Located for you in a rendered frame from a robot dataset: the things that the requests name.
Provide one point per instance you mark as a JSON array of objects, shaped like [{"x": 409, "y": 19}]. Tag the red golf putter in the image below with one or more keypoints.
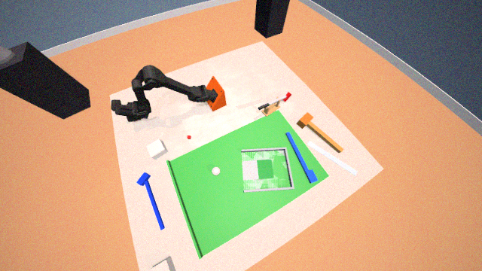
[{"x": 284, "y": 98}]

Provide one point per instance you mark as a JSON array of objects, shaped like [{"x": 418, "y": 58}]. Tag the green flat mat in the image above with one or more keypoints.
[{"x": 217, "y": 206}]

